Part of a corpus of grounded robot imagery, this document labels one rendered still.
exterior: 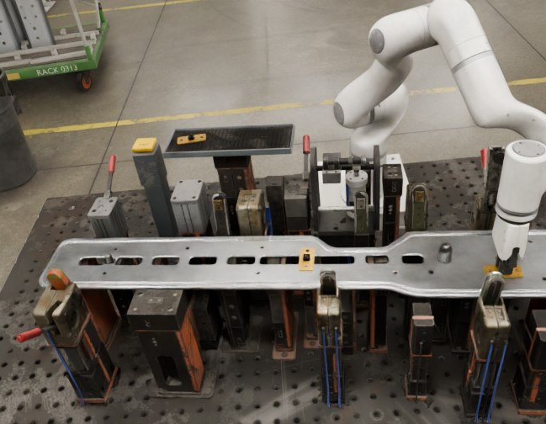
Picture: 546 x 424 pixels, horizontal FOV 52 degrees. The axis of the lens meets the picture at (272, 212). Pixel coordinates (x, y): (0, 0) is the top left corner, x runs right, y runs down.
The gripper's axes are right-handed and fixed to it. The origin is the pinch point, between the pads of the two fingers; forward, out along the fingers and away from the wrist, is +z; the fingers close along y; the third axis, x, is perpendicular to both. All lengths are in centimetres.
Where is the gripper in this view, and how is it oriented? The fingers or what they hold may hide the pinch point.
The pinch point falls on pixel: (504, 263)
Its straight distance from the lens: 141.2
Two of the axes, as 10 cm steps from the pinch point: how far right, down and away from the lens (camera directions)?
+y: -1.0, 6.3, -7.7
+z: 1.1, 7.8, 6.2
